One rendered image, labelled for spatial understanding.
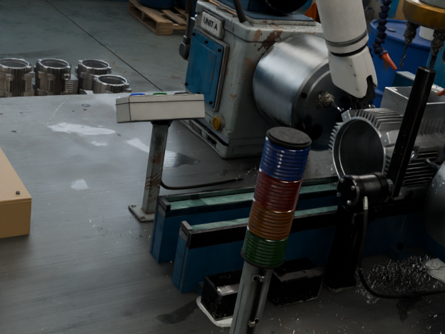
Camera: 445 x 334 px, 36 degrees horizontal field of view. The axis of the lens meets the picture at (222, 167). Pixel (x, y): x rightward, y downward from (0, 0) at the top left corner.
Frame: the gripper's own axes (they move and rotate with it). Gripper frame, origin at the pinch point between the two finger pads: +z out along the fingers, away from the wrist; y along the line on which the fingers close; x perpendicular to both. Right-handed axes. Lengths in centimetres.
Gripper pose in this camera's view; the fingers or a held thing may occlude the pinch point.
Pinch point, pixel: (360, 105)
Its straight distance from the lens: 147.9
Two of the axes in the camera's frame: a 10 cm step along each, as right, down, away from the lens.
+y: 4.9, 4.4, -7.6
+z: 2.9, 7.4, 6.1
